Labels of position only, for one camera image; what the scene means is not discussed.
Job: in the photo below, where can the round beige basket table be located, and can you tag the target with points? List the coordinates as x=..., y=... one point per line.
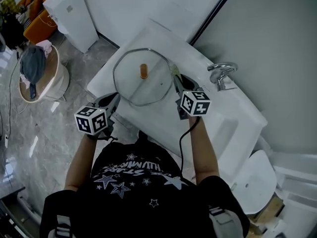
x=59, y=80

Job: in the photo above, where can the white water dispenser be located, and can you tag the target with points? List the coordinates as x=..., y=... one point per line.
x=74, y=21

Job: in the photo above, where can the white vanity sink cabinet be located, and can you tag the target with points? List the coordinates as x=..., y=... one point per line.
x=223, y=133

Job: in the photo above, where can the chrome faucet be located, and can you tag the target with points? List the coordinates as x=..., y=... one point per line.
x=220, y=79

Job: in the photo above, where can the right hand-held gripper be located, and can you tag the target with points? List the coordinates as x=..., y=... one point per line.
x=195, y=103

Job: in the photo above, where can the person's right forearm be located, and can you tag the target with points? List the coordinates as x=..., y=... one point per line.
x=203, y=152

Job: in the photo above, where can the black metal stand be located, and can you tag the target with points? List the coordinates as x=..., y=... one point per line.
x=15, y=207

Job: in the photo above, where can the small cardboard box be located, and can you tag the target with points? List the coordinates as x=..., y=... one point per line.
x=270, y=212

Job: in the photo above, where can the pink cloth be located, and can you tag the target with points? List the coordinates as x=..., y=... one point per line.
x=44, y=44

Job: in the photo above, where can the black smartphone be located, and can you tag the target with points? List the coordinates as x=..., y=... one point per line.
x=32, y=92

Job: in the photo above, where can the black star-print shirt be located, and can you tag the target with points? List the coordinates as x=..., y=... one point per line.
x=148, y=207

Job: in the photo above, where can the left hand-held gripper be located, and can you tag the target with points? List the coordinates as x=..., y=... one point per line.
x=91, y=120

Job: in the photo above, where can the person's left forearm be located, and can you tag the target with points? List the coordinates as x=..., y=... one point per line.
x=79, y=162

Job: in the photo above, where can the grey cloth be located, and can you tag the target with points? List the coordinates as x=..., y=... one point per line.
x=32, y=66

